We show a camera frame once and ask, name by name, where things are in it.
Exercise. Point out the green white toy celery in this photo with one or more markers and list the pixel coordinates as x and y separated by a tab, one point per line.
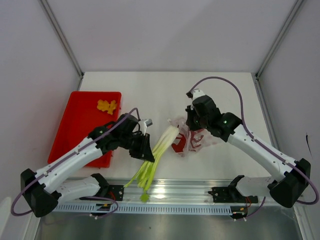
146	173

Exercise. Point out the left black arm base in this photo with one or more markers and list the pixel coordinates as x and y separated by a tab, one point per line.
96	192

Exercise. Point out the white slotted cable duct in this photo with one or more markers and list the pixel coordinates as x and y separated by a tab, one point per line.
133	208

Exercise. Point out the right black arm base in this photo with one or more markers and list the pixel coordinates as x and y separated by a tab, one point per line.
230	195

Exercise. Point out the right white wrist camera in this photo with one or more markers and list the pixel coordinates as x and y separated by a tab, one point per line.
197	97

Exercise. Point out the aluminium mounting rail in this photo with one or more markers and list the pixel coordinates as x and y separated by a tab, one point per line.
162	192

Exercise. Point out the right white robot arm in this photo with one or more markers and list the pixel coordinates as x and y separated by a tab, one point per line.
288	176

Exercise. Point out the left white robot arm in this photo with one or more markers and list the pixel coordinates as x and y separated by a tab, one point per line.
98	143

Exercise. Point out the red plastic tray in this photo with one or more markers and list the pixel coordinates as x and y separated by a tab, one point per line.
80	117

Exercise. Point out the clear zip top bag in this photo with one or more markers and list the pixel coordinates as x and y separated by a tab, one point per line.
208	140

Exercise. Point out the left aluminium frame post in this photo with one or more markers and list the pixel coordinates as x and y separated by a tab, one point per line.
49	13

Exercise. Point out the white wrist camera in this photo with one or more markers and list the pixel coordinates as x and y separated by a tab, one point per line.
197	97
144	124

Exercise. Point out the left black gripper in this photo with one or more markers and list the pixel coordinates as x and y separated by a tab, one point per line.
146	153

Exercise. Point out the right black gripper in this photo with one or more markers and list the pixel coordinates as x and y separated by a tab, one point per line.
190	111

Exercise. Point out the yellow toy food piece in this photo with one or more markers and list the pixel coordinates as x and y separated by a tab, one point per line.
105	106

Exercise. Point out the aluminium frame post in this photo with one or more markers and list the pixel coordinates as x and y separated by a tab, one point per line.
49	13
280	36

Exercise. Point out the right aluminium frame post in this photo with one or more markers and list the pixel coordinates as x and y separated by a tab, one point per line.
280	36

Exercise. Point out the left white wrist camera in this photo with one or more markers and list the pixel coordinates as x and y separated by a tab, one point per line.
144	124

